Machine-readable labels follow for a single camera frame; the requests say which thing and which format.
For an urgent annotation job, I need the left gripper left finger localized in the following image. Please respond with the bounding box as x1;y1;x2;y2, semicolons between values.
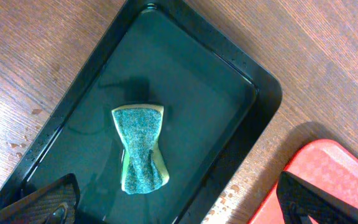
0;174;80;224

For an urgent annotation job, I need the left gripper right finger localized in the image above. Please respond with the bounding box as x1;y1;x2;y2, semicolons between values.
276;171;358;224

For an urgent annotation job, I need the black plastic tray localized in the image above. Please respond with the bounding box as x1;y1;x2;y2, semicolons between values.
0;1;282;223

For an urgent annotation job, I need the green yellow sponge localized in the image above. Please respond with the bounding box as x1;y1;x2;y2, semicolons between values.
111;104;170;195

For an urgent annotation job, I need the red plastic tray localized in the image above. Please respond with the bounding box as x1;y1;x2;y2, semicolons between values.
250;139;358;223

